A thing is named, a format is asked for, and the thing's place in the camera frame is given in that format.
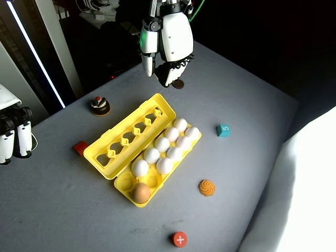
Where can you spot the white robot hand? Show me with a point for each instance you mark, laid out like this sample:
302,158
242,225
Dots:
174,36
8,141

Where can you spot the yellow-brown toy egg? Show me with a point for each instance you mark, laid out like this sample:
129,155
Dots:
141,193

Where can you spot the yellow plastic egg box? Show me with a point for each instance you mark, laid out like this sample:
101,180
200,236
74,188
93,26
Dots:
110,162

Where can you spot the dark round toy cookie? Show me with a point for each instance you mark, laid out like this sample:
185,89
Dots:
179,84

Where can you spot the grey side panel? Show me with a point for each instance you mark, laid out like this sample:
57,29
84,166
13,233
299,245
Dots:
21,78

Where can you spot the red toy block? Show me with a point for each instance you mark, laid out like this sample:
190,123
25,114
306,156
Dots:
79,147

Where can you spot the white background equipment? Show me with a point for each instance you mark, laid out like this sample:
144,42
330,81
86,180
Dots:
97,10

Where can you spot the grey table cloth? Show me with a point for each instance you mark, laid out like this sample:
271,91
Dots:
65,210

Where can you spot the white LED light bar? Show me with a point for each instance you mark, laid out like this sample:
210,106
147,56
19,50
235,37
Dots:
35,52

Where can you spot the chocolate toy cake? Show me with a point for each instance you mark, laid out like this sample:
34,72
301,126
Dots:
100,107

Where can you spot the teal number five block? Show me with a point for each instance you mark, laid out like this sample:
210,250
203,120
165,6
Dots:
224,130

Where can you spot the orange swirl toy pastry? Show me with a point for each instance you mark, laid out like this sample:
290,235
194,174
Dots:
207,187

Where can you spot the red round plus block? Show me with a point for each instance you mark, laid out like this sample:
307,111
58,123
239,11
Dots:
179,239

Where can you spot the bright white fabric sheet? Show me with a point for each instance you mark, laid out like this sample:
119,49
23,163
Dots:
309,183

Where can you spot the white upright post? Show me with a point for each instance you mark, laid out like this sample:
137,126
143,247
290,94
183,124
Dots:
64,52

